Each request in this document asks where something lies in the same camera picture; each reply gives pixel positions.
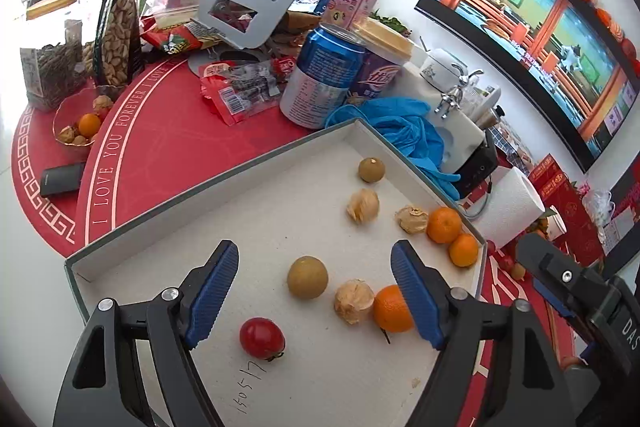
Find purple cup with yellow lid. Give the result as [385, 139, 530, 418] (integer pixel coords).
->
[347, 18, 415, 105]

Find silver rabbit figurine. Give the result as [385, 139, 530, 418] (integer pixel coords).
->
[434, 69, 485, 120]

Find black phone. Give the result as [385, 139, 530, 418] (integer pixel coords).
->
[39, 162, 87, 198]

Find small red snack packet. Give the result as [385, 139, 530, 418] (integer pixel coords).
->
[270, 57, 298, 82]

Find white ceramic lidded jar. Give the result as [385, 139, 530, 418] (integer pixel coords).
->
[419, 48, 468, 88]

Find red round table mat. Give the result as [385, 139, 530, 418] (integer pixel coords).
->
[11, 54, 576, 378]

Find red gift box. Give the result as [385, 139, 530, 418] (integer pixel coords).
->
[545, 179, 606, 268]
[527, 154, 571, 208]

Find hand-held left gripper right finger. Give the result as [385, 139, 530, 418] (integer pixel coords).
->
[390, 239, 573, 427]

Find sunflower seed bag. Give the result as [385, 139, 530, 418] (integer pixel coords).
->
[20, 42, 88, 112]

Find white cardboard box tray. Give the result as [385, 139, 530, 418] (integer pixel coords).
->
[64, 118, 488, 427]

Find wooden board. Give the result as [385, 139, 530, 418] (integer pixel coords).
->
[25, 0, 81, 20]

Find white paper cup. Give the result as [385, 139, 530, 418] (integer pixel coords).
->
[542, 206, 568, 238]

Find white bottle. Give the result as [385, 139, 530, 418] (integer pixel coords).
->
[472, 87, 502, 122]

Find small orange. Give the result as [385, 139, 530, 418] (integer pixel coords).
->
[426, 207, 463, 245]
[78, 113, 102, 138]
[448, 233, 480, 269]

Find green leafy plant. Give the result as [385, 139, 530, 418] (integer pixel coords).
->
[372, 9, 413, 35]

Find blue disposable gloves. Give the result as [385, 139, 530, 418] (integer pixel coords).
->
[325, 97, 462, 200]

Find orange with stem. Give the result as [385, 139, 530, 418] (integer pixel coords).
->
[372, 285, 416, 344]

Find small brown longan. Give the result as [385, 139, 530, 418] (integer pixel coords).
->
[358, 157, 387, 184]

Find blue checked cloth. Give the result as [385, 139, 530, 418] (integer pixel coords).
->
[492, 127, 536, 168]

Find pistachio bag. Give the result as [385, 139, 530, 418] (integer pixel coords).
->
[92, 0, 153, 88]

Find large brown longan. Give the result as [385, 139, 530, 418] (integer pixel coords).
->
[286, 256, 329, 300]

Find red and green snack packet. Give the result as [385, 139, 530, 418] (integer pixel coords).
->
[140, 19, 228, 56]

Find white paper towel roll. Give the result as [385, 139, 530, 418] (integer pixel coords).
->
[472, 167, 546, 250]

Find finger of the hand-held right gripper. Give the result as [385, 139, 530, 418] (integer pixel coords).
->
[531, 279, 576, 319]
[515, 232, 609, 324]

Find blue drink can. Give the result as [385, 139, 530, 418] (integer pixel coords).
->
[279, 23, 367, 130]

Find wall television screen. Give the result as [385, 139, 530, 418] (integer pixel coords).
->
[414, 0, 640, 174]

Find pink milk carton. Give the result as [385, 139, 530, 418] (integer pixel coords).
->
[320, 0, 379, 30]

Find brown paper bag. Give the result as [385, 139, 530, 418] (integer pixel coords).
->
[277, 9, 326, 48]

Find clear red snack packet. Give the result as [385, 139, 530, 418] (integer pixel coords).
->
[199, 62, 281, 126]

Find glass fruit dish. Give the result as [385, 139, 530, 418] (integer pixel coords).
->
[52, 88, 113, 152]

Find black power bank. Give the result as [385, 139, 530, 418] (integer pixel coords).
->
[457, 142, 500, 198]

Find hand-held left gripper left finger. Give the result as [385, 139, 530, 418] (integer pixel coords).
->
[52, 239, 241, 427]

